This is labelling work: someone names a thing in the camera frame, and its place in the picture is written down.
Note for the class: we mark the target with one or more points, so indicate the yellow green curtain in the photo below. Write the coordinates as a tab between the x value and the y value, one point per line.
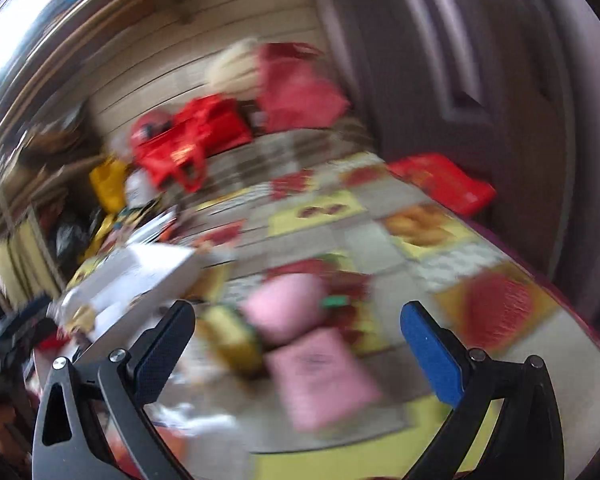
24	272

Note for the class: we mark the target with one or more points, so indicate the black plastic bag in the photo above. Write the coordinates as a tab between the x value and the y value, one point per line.
70	243

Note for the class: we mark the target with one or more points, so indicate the dark red fabric bag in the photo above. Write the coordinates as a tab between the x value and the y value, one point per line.
293	93

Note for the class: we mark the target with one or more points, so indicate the red plastic bag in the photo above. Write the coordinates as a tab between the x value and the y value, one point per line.
443	181

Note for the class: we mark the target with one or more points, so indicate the yellow shopping bag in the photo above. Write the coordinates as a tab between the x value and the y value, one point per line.
108	183

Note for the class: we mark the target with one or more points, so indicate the red tote bag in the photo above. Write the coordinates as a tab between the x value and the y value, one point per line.
204	127

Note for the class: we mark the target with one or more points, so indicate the pink plush ball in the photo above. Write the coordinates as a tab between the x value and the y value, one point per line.
286	307

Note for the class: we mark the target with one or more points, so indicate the left hand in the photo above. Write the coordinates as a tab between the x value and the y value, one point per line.
9	447

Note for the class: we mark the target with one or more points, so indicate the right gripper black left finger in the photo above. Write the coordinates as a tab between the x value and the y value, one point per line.
69	442

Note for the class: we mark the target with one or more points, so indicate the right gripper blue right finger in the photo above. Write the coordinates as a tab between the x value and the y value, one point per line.
526	442

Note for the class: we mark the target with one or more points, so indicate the pink tissue pack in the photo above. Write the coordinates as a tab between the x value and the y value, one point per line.
320	381

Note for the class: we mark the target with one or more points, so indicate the white helmet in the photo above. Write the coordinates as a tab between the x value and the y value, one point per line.
138	189

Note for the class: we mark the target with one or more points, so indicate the plaid covered box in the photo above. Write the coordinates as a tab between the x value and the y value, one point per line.
275	155

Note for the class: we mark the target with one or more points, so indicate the red helmet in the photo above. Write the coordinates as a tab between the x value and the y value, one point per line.
149	125

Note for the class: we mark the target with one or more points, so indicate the dark wooden door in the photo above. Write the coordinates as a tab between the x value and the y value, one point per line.
507	89

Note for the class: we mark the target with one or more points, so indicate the fruit pattern tablecloth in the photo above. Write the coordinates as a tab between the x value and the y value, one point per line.
227	427

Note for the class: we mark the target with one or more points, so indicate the yellow green sponge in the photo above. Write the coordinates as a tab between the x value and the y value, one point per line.
235	342

